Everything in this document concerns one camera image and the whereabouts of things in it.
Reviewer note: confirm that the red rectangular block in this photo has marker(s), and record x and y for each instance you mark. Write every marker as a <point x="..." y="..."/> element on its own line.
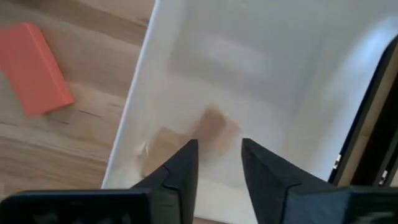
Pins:
<point x="31" y="68"/>

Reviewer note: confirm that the black table frame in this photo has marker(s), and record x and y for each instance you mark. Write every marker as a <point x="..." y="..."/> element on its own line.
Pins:
<point x="359" y="124"/>

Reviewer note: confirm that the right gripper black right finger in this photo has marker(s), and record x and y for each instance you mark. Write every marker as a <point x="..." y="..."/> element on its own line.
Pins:
<point x="280" y="193"/>

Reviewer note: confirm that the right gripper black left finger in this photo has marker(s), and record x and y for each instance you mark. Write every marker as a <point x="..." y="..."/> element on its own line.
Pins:
<point x="174" y="186"/>

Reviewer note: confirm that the white plastic bin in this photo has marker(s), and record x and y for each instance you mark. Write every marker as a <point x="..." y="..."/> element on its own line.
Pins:
<point x="248" y="62"/>

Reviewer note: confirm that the wooden block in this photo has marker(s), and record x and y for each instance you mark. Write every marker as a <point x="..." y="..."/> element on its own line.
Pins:
<point x="161" y="146"/>

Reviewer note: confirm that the small wooden cube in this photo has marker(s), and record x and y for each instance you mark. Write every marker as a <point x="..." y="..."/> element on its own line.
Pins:
<point x="214" y="124"/>

